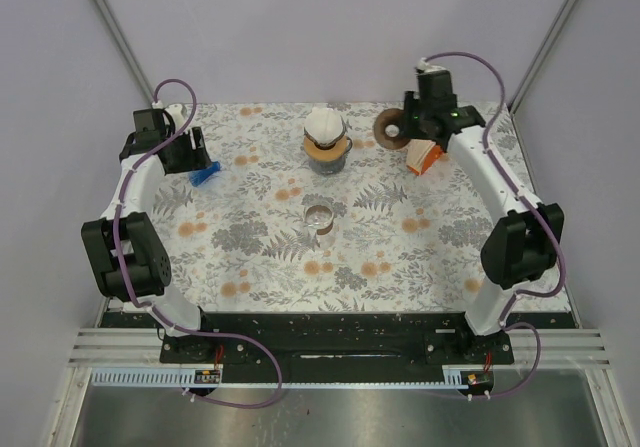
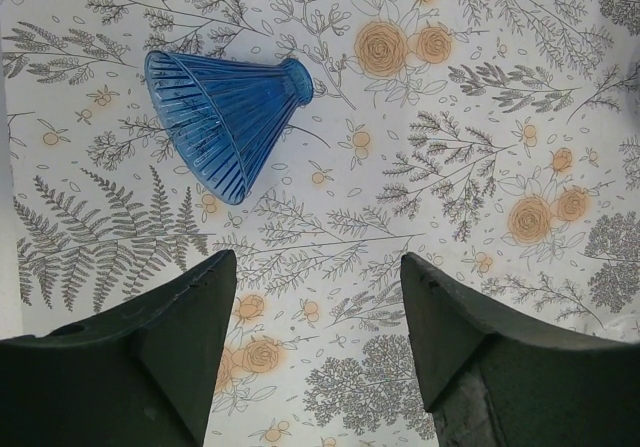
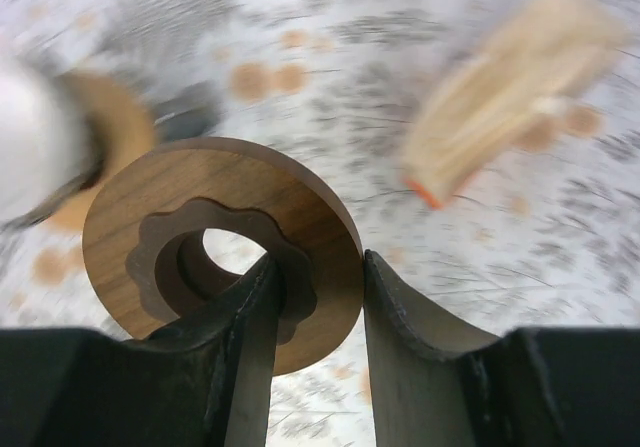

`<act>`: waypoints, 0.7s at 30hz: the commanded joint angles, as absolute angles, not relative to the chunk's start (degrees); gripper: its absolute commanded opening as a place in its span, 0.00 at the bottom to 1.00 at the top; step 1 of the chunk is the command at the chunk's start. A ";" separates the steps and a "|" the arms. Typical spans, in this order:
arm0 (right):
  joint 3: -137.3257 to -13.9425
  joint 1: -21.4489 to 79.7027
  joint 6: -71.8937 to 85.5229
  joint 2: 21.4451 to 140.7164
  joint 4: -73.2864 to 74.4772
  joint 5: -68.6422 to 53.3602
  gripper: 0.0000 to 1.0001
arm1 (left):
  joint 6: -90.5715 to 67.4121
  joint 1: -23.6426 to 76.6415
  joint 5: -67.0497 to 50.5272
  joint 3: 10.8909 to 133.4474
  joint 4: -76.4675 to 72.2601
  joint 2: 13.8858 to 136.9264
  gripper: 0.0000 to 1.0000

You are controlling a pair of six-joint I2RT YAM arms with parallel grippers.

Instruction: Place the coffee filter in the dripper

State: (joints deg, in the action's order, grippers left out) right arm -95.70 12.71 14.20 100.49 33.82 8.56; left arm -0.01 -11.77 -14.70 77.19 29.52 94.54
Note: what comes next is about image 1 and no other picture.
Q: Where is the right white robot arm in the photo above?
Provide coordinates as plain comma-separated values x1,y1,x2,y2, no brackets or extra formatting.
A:
387,63,564,363

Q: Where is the clear ribbed glass dripper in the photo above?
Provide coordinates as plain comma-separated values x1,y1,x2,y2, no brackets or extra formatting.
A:
304,126,346,150

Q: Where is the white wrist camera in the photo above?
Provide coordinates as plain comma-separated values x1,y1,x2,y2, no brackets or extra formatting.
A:
151,101,188,131
415,58,449,77

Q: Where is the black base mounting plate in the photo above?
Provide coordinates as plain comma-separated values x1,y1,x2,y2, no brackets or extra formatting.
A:
160,313,514,384

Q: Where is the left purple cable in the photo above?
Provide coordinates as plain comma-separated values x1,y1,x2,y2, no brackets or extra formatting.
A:
113,78,284,411

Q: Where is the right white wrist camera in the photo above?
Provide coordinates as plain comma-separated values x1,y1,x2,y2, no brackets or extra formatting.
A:
415,58,449,77

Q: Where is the light wooden dripper ring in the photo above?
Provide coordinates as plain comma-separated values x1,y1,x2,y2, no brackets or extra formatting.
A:
301,134,351,163

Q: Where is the white paper coffee filter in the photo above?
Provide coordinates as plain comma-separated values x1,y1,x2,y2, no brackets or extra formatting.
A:
304,107,344,129

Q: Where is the dark wooden ring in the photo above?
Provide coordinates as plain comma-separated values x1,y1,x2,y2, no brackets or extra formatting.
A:
373,108,414,151

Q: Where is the paper coffee filter pack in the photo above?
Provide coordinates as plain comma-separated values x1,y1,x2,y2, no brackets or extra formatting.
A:
406,139,443,175

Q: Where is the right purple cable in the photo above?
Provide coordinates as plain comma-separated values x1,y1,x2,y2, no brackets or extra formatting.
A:
419,51,569,402

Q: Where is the glass coffee server carafe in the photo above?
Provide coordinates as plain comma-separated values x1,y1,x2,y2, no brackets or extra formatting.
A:
303,136,353,176

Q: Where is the purple cable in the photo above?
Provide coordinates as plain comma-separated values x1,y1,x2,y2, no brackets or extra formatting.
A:
113,78,284,411
419,51,569,402

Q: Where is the floral patterned table mat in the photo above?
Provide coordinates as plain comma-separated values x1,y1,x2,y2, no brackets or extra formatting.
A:
150,103,492,312

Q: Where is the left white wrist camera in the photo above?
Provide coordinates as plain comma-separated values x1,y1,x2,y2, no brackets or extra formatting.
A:
151,101,188,131

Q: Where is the white slotted cable duct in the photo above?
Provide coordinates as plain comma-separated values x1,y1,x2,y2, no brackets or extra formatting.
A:
91,368,469,390

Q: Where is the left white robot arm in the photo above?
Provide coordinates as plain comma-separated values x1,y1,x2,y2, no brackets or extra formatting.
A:
81,102,217,362

